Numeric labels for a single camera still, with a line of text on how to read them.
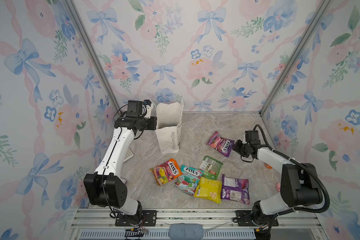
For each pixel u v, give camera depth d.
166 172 0.86
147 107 0.71
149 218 0.74
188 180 0.83
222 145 0.98
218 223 0.74
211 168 0.90
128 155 0.95
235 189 0.80
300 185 0.45
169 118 0.99
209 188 0.82
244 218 0.73
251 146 0.71
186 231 0.68
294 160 0.49
